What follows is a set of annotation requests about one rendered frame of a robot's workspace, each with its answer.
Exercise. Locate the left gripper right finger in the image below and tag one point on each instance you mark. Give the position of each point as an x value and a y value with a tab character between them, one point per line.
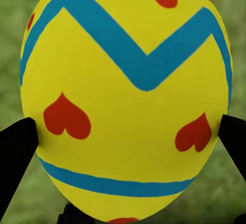
232	134

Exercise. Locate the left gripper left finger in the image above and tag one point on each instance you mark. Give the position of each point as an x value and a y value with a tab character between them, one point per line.
18	144

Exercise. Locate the easter egg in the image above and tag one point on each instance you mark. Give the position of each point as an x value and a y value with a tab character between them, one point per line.
127	98

